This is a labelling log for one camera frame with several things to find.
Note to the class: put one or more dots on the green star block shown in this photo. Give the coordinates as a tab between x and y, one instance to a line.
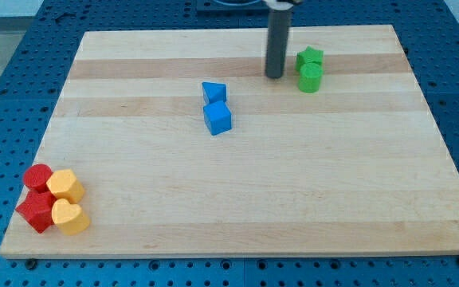
309	55

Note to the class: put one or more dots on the red star block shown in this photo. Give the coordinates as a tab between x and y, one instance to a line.
36	209

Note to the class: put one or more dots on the blue cube block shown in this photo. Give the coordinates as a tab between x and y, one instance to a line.
217	117

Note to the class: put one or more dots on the blue triangle block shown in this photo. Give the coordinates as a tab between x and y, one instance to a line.
213	92

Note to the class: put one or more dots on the green cylinder block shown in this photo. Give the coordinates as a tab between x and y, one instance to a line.
310	77

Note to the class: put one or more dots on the light wooden board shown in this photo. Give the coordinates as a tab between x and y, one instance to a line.
358	168

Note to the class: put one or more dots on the yellow hexagon block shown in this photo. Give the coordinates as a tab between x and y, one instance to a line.
64	184

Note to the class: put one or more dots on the yellow heart block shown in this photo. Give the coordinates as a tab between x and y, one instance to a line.
69	218

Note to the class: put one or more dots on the red cylinder block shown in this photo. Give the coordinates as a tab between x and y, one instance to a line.
36	177

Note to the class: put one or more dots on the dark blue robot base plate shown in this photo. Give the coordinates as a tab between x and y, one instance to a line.
230	6

